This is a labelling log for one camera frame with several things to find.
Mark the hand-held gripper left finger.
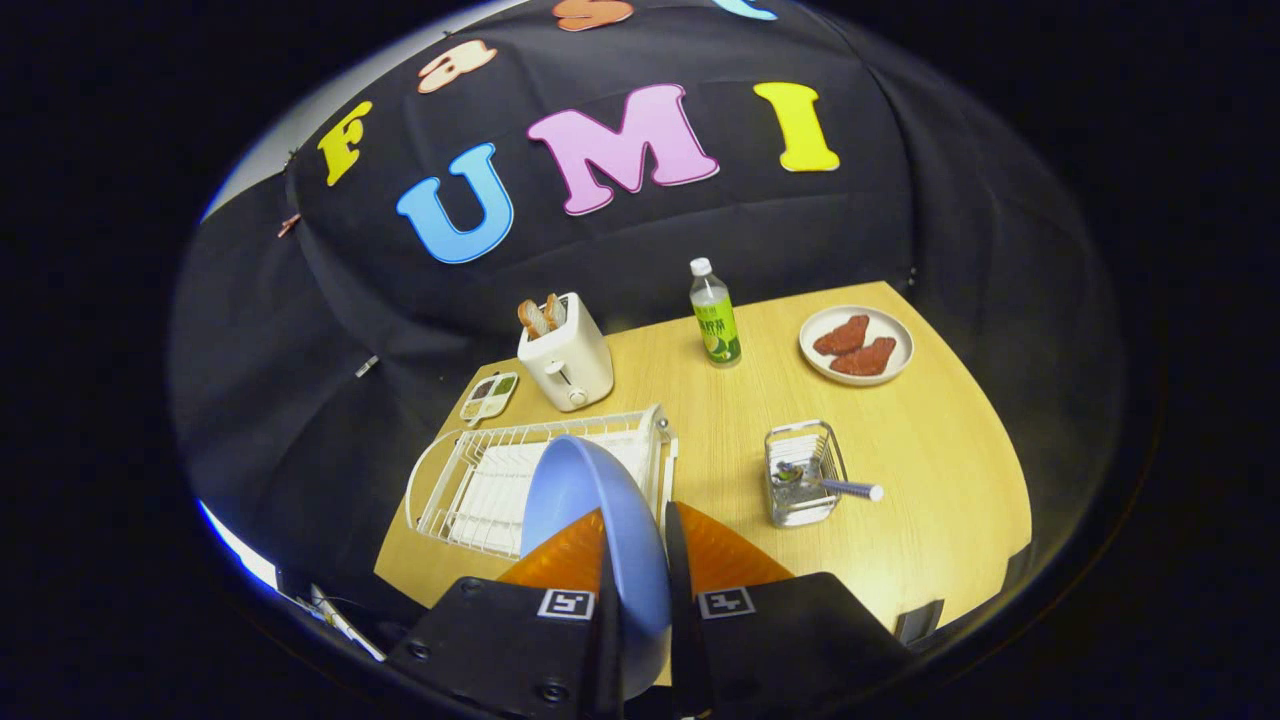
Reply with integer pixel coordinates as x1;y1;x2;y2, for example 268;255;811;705
385;508;623;716

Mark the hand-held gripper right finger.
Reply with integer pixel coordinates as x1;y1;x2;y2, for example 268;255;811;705
665;500;916;716

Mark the white wire dish rack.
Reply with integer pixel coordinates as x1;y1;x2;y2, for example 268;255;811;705
405;404;679;559

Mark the metal wire basket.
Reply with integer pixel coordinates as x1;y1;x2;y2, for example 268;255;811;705
764;420;849;528

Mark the blue plate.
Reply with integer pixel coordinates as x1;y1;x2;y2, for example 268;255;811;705
520;434;673;701

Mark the metal spoon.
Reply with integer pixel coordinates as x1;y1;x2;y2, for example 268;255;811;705
775;462;885;502

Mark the white plate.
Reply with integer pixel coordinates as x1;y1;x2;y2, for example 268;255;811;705
798;305;915;387

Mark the white divided condiment tray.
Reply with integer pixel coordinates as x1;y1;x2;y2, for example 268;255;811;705
459;371;520;427

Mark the white toaster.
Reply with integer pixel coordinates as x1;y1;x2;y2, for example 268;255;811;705
516;292;615;412

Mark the green label drink bottle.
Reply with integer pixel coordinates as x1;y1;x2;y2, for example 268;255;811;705
689;257;743;369

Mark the brown meat piece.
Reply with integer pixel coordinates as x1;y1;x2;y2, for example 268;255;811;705
812;314;872;357
829;336;898;377

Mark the black backdrop cloth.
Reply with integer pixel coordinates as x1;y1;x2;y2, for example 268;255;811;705
170;0;1126;621

